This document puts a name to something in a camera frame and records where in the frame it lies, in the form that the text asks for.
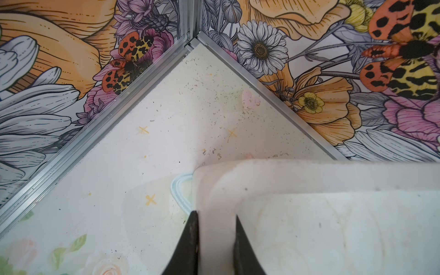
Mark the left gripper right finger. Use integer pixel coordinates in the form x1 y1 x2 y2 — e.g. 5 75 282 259
233 216 266 275

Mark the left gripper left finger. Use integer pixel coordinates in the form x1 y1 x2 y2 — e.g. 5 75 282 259
162 211 199 275

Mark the white drawer cabinet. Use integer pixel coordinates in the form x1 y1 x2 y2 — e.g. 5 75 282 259
192 160 440 275

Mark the left aluminium corner post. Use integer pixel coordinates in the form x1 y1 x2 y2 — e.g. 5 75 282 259
178 0 204 43

